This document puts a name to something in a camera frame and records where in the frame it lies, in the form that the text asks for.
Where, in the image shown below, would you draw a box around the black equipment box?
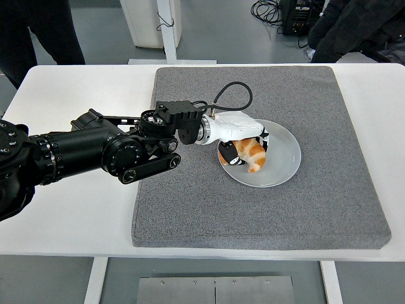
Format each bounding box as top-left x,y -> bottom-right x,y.
281,0 -> 327,36

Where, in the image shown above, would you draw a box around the white table leg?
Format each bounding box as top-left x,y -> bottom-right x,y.
84,256 -> 108,304
320,261 -> 344,304

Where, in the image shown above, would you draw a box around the grey square mat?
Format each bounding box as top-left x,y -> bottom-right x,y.
130,65 -> 392,251

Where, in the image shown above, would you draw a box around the golden croissant bread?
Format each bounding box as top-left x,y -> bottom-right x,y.
232,137 -> 266,174

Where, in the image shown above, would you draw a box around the grey metal plate with screws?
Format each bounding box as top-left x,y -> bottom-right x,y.
136,275 -> 296,304

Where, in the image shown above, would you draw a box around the grey round plate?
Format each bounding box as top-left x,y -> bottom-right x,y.
217,119 -> 302,187

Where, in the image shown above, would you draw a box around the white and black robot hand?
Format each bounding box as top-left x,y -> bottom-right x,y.
207,111 -> 270,167

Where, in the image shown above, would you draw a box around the person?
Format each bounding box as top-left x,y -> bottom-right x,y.
308,0 -> 405,64
0,0 -> 86,90

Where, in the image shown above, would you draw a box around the black floor cables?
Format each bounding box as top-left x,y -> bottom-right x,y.
251,0 -> 285,35

